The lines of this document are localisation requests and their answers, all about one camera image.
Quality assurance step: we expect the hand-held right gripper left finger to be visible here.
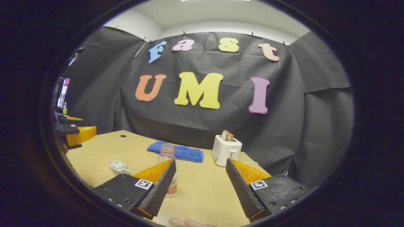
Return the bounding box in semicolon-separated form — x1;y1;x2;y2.
95;159;176;220

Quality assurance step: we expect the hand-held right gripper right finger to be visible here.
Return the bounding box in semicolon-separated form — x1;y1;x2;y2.
226;159;311;222

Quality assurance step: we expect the clear plastic water bottle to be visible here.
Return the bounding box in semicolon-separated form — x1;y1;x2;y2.
157;143;179;198

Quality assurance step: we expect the computer monitor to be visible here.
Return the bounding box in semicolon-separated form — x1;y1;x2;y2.
57;78;70;108

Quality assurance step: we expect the white toaster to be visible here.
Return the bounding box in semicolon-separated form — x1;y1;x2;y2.
212;135;243;167

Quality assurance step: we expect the blue towel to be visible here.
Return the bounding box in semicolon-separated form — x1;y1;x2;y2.
147;141;204;163

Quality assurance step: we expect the black backdrop cloth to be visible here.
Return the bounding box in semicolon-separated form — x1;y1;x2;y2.
63;26;354;189

